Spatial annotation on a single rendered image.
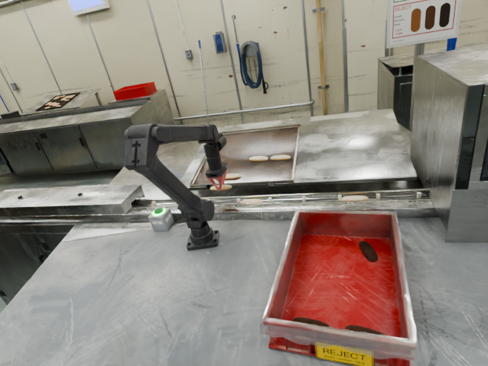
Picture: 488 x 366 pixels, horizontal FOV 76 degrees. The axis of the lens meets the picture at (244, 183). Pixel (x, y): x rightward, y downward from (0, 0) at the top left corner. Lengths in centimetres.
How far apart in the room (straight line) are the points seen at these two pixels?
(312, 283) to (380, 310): 19
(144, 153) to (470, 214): 94
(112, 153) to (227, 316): 357
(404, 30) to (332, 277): 138
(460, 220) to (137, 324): 100
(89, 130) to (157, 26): 199
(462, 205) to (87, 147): 412
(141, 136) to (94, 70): 529
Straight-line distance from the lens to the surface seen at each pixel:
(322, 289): 97
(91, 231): 161
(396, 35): 196
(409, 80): 288
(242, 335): 90
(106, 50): 594
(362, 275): 101
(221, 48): 491
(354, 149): 154
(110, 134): 420
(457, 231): 115
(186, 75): 532
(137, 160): 89
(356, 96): 466
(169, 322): 100
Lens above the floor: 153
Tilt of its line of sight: 27 degrees down
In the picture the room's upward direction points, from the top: 12 degrees counter-clockwise
